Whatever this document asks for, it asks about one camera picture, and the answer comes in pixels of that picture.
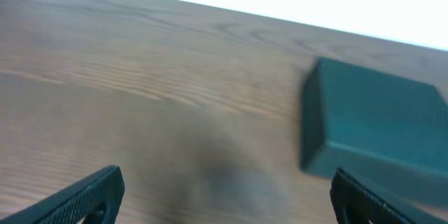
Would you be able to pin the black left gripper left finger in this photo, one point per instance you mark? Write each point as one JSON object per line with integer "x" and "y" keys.
{"x": 94, "y": 199}

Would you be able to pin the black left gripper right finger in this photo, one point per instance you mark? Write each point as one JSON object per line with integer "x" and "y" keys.
{"x": 357, "y": 201}

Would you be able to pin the dark green gift box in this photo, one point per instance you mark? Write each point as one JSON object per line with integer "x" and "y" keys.
{"x": 388, "y": 129}

